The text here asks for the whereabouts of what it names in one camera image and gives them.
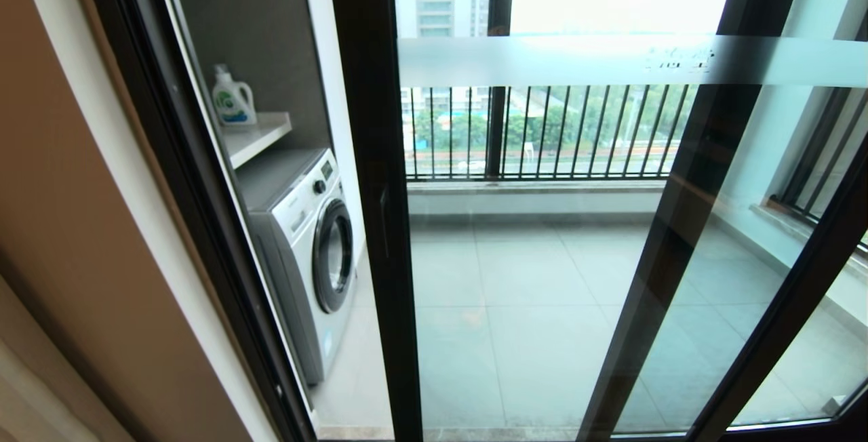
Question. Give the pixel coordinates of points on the dark-framed sliding glass door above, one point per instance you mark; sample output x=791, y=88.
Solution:
x=373, y=89

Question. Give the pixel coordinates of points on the short grey stone sill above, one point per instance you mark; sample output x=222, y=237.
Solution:
x=800, y=225

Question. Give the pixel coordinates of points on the short black balcony railing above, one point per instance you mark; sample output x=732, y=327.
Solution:
x=824, y=171

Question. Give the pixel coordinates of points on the long black balcony railing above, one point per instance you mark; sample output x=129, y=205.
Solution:
x=576, y=172

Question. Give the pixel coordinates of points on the white laundry detergent bottle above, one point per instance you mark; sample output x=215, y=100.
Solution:
x=232, y=102

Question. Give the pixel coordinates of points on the dark-framed fixed glass door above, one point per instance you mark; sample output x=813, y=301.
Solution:
x=678, y=259

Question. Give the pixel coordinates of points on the white front-load washing machine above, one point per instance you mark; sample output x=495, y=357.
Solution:
x=298, y=238

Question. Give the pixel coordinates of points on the white wall shelf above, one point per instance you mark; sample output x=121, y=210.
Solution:
x=256, y=135

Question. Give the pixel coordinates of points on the long grey stone sill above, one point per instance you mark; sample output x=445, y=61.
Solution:
x=542, y=186

